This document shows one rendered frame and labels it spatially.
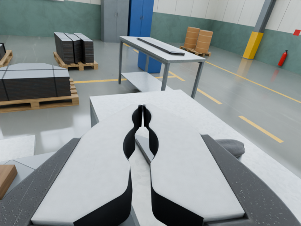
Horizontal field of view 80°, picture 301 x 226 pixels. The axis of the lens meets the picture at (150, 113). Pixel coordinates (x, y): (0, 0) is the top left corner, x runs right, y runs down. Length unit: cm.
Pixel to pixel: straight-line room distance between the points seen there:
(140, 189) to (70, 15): 816
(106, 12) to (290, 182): 780
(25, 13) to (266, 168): 830
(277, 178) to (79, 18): 829
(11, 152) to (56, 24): 749
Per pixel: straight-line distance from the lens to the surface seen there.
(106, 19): 811
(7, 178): 88
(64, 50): 462
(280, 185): 79
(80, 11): 853
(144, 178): 60
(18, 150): 124
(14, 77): 307
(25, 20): 848
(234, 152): 78
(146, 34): 881
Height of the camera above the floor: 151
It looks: 30 degrees down
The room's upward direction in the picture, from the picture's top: 8 degrees clockwise
